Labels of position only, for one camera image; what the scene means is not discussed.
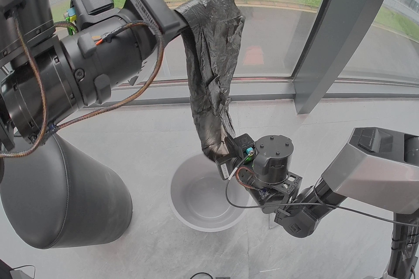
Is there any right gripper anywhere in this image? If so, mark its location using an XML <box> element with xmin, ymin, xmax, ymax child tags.
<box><xmin>215</xmin><ymin>154</ymin><xmax>256</xmax><ymax>189</ymax></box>

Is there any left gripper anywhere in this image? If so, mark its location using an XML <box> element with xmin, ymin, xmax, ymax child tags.
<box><xmin>52</xmin><ymin>0</ymin><xmax>186</xmax><ymax>109</ymax></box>

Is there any black plastic bag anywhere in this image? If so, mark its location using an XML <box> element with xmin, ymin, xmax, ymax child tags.
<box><xmin>175</xmin><ymin>0</ymin><xmax>246</xmax><ymax>164</ymax></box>

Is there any white trash bin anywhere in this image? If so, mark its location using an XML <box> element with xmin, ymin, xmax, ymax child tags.
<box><xmin>170</xmin><ymin>153</ymin><xmax>254</xmax><ymax>232</ymax></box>

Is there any window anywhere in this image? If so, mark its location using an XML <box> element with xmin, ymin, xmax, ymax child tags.
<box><xmin>0</xmin><ymin>0</ymin><xmax>419</xmax><ymax>115</ymax></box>

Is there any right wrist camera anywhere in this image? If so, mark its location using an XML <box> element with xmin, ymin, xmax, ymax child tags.
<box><xmin>233</xmin><ymin>133</ymin><xmax>256</xmax><ymax>162</ymax></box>

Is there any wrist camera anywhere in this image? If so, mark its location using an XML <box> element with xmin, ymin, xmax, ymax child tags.
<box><xmin>67</xmin><ymin>0</ymin><xmax>116</xmax><ymax>32</ymax></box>
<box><xmin>233</xmin><ymin>133</ymin><xmax>256</xmax><ymax>162</ymax></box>

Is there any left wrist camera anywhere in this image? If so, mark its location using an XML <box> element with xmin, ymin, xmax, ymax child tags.
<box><xmin>67</xmin><ymin>0</ymin><xmax>116</xmax><ymax>32</ymax></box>

